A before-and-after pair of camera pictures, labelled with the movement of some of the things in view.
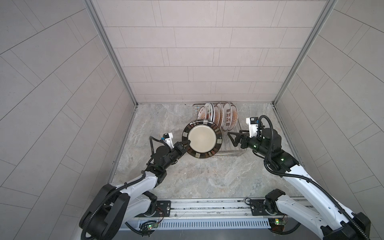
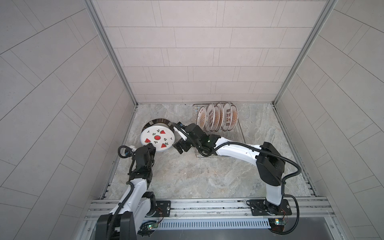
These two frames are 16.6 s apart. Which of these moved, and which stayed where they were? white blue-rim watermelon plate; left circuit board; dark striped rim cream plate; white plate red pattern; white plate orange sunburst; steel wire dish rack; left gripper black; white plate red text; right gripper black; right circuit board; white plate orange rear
Moved: left gripper black; white plate red pattern; white blue-rim watermelon plate; right gripper black; dark striped rim cream plate
Stayed: white plate orange sunburst; steel wire dish rack; right circuit board; white plate orange rear; left circuit board; white plate red text
